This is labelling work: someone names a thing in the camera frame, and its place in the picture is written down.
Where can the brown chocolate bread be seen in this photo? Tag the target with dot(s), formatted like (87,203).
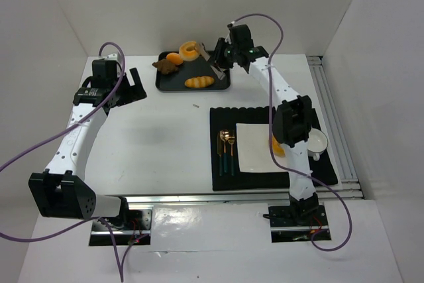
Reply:
(165,67)

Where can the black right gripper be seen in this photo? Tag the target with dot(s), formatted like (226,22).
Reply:
(218,56)

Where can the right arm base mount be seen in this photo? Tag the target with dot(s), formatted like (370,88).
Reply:
(285,228)

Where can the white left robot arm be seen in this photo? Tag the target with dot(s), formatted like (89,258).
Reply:
(60,190)

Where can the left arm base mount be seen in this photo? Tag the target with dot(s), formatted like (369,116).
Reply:
(134,228)

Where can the gold spoon green handle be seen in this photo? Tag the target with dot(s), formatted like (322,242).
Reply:
(224,135)

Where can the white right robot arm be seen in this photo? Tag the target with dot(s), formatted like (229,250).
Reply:
(289,113)

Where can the glazed ring donut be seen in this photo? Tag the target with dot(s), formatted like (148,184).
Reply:
(188,51)

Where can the gold knife green handle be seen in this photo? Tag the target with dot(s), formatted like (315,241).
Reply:
(219,152)

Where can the black placemat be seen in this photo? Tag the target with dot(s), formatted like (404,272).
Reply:
(222,118)

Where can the striped oblong bread loaf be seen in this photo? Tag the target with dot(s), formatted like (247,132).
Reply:
(199,82)

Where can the white square plate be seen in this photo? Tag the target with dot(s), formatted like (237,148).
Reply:
(253,149)

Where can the aluminium table rail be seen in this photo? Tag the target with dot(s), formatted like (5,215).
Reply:
(209,198)

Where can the gold fork green handle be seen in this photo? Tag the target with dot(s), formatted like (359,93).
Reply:
(231,141)

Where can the orange ring donut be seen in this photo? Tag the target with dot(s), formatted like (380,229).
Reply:
(277,148)

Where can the round orange bun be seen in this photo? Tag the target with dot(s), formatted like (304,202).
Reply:
(174,58)

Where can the metal serving tongs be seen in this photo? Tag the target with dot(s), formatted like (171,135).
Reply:
(200,48)

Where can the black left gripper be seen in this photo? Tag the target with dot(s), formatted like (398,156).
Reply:
(131,91)

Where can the white soup bowl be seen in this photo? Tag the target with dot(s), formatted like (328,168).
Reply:
(317,144)

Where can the black bread tray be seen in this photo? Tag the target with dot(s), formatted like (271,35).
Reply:
(199,67)

